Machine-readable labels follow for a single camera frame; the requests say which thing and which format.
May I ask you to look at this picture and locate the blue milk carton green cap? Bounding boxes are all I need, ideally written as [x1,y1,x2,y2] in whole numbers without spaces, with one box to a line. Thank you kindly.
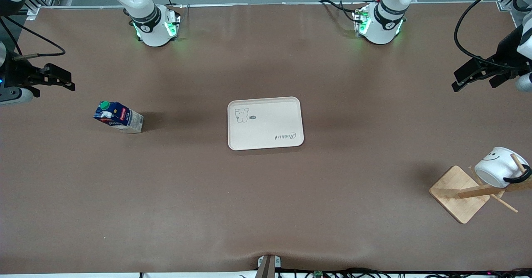
[94,101,144,134]

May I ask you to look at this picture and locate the white cup black handle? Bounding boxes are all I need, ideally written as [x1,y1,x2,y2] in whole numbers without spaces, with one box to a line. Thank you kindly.
[474,147,532,188]

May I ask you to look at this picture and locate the wooden cup rack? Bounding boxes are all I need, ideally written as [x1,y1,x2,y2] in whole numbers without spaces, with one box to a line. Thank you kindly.
[429,153,532,224]

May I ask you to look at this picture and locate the brown table cover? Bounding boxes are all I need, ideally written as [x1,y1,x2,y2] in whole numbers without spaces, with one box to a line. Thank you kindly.
[0,2,532,275]

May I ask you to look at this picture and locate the beige rectangular tray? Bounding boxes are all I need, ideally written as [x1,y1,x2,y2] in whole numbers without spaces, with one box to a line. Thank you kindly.
[227,96,305,151]

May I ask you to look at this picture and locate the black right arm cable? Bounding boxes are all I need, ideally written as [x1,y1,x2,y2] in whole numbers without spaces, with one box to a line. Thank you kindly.
[0,16,66,60]

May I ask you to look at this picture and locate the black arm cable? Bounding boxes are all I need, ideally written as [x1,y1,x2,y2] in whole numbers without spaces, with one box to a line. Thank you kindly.
[454,0,532,69]
[0,16,66,60]

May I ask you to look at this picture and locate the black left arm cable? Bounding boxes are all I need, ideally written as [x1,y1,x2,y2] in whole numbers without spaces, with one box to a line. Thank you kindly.
[454,0,532,69]

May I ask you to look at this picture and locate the black base cables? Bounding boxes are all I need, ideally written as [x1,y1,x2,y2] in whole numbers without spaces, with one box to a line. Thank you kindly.
[319,0,363,24]

